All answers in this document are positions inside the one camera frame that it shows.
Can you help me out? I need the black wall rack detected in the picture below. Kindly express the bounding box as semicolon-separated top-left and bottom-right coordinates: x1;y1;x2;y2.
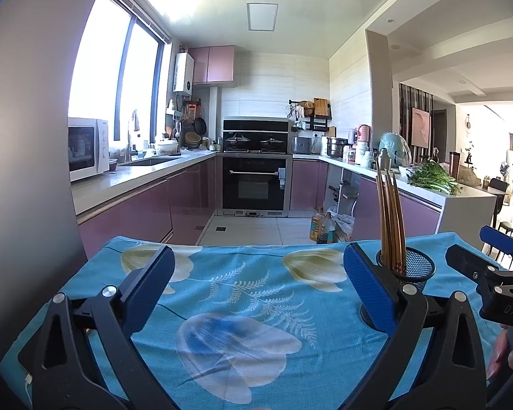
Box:
288;100;331;133

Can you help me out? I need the bundle of wooden chopsticks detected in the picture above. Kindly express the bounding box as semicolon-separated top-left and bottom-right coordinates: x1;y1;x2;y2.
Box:
375;170;408;276

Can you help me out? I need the white wall water heater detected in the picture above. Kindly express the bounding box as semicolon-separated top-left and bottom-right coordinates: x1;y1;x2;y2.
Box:
173;53;195;95

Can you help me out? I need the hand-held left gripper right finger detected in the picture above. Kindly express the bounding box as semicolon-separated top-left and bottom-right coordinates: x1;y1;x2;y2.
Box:
343;241;488;410

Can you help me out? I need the stainless steel stockpot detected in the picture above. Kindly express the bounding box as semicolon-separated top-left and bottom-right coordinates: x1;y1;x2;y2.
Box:
326;137;349;159

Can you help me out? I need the pink wall picture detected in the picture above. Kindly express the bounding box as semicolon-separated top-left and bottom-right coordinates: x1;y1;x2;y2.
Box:
411;107;432;148

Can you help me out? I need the bunch of leafy greens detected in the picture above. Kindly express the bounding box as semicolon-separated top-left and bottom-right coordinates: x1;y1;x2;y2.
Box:
406;160;462;196

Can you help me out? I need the white microwave oven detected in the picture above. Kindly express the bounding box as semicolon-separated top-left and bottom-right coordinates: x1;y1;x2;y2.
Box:
67;117;110;182

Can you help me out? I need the yellow cooking oil bottle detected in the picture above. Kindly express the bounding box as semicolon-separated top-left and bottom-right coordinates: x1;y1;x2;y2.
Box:
310;208;326;242

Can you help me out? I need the pink wall cabinet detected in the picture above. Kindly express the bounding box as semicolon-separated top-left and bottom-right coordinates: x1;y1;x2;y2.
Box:
188;45;236;85

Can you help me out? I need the pink base cabinet run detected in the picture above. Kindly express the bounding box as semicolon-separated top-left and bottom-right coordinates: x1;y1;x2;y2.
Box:
75;156;218;259
291;158;443;242

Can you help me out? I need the clear plastic bottle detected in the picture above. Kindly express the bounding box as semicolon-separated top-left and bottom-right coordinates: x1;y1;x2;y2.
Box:
323;213;337;245

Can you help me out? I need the white plastic bag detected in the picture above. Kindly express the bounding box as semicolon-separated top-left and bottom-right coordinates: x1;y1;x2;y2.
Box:
336;214;355;242

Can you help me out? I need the black dining chair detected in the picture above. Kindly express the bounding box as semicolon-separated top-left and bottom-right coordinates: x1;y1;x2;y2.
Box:
487;178;510;206

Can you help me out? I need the kitchen window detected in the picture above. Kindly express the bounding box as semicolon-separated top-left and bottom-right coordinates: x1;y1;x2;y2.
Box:
68;0;172;141

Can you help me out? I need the person's right hand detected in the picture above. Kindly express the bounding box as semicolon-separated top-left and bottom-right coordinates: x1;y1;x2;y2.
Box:
486;325;513;381

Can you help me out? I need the black mesh utensil holder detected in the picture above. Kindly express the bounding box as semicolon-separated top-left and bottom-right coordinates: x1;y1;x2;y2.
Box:
360;245;436;329

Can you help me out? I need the black built-in oven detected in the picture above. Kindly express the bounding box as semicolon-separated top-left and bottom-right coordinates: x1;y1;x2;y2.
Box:
221;156;292;212
222;117;295;154

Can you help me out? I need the dark slatted partition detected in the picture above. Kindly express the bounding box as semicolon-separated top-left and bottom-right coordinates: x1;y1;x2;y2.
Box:
399;83;434;161

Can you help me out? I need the black pot with glass lid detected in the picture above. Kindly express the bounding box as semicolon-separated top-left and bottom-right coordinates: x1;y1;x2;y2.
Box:
260;134;286;152
225;133;252;151

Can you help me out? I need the beige plastic bag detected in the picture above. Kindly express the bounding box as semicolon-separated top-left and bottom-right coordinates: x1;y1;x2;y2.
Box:
457;164;482;186

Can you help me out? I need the pale green kitchen appliance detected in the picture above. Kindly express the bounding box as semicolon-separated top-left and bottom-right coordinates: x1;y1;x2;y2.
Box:
378;132;411;167

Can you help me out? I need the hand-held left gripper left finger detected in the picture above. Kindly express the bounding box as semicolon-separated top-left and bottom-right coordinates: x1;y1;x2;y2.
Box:
0;244;177;410

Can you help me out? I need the ceiling light panel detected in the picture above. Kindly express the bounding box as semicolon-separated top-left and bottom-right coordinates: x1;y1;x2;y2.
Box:
247;3;279;32

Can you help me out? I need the kitchen sink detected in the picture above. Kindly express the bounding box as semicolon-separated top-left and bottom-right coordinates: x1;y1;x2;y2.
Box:
120;157;176;166

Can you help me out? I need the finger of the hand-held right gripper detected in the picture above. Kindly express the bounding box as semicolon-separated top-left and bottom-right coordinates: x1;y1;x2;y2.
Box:
479;225;513;265
445;243;513;293

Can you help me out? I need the blue floral tablecloth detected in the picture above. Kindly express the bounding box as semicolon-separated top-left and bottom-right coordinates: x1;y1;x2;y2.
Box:
0;233;513;410

